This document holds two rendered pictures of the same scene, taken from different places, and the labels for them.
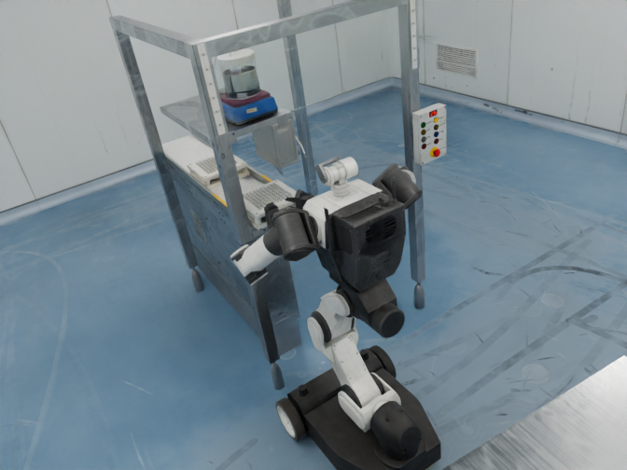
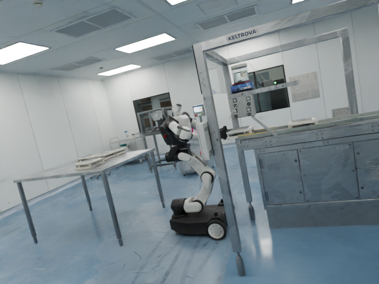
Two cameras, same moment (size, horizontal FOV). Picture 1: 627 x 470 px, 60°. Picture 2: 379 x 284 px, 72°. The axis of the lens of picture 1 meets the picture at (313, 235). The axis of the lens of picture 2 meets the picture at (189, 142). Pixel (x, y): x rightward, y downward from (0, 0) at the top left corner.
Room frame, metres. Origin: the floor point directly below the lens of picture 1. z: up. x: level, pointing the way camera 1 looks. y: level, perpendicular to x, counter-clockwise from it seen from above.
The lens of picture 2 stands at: (3.77, -1.98, 1.32)
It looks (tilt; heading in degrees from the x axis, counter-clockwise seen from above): 7 degrees down; 138
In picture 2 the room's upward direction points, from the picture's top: 12 degrees counter-clockwise
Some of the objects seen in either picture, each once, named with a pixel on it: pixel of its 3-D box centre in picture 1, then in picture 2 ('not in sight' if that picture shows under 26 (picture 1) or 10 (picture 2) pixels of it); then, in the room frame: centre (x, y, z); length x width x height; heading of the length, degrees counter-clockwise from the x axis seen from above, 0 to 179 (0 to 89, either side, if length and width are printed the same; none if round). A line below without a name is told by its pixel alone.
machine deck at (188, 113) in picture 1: (222, 113); (263, 90); (2.42, 0.32, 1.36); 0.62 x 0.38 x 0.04; 28
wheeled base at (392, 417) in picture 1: (366, 409); (198, 211); (1.64, -0.11, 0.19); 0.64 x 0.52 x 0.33; 28
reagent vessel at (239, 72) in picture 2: not in sight; (239, 72); (2.28, 0.20, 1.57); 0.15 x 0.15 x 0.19
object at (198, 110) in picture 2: not in sight; (200, 119); (-0.13, 2.01, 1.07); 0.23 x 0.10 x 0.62; 29
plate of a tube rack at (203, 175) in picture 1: (216, 165); (302, 121); (2.69, 0.44, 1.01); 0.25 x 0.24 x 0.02; 117
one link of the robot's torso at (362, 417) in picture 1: (368, 400); (194, 204); (1.61, -0.12, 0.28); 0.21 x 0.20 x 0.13; 28
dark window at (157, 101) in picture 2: not in sight; (154, 113); (-3.19, 3.10, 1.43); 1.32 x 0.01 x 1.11; 29
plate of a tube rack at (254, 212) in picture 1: (267, 198); (240, 129); (2.18, 0.18, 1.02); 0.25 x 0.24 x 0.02; 117
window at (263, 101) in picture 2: not in sight; (260, 91); (-0.23, 4.70, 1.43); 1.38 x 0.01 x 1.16; 29
